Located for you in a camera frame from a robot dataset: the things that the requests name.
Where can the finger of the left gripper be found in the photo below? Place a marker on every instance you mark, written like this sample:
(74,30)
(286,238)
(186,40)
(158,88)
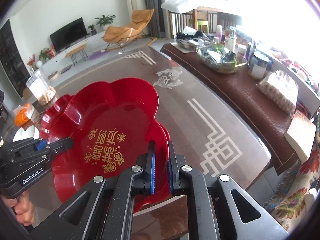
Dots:
(48,151)
(25,146)

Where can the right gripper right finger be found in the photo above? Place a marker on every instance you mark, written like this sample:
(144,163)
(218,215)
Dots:
(185,180)

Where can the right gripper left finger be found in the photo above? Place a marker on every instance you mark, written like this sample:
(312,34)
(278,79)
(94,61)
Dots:
(137,180)

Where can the white blue scalloped plate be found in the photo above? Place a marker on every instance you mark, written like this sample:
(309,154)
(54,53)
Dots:
(30,132)

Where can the red flower-shaped plate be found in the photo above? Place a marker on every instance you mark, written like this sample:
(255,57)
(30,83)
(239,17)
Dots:
(111,125)
(51,115)

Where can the person's left hand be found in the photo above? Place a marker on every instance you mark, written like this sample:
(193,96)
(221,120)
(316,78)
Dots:
(23,207)

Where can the orange tissue pack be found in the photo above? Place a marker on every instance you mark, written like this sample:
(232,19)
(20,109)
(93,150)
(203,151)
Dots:
(23,114)

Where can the clear plastic snack jar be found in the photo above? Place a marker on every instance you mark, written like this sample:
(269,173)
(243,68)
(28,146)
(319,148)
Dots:
(38,84)

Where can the red flower arrangement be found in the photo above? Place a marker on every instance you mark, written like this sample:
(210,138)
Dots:
(32,63)

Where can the black display cabinet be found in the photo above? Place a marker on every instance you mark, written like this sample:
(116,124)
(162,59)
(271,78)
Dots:
(11,60)

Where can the floral fabric chair cushion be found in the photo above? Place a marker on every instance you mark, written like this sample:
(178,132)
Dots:
(293,199)

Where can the small wooden stool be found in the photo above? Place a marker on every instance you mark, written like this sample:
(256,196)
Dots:
(80,50)

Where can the brown woven table mat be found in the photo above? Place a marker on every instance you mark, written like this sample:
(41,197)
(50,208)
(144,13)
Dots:
(240,92)

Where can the black flat television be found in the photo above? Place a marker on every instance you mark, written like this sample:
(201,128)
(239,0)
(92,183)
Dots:
(68,34)

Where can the white tv cabinet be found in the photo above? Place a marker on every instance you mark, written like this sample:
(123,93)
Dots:
(94,43)

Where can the glass bowl with items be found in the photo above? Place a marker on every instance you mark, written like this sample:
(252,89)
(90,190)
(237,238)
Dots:
(220,59)

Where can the small dark potted plant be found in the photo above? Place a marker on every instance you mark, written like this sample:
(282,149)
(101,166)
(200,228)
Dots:
(92,29)

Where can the plastic bag of snacks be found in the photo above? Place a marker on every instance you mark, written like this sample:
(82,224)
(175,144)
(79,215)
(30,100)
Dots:
(281,89)

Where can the glass jar with lid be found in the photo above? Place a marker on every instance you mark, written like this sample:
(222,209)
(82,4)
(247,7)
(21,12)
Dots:
(258,65)

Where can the orange rocking lounge chair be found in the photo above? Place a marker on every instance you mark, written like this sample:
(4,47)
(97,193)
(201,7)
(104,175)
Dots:
(121,36)

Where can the dark tray with items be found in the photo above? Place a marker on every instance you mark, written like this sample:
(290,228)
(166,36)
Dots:
(190,42)

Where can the green potted plant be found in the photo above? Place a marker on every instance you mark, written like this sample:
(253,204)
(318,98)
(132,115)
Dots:
(105,21)

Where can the grey curtain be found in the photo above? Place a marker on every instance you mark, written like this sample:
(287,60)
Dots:
(159,25)

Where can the white pillow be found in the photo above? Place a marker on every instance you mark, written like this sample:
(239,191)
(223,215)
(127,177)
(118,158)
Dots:
(179,6)

